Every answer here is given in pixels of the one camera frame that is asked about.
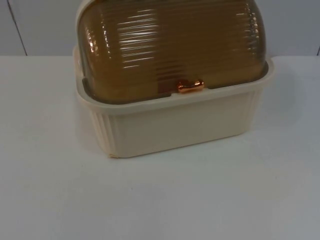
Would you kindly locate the cream box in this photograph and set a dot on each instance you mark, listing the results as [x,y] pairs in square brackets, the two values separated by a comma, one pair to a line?
[175,130]

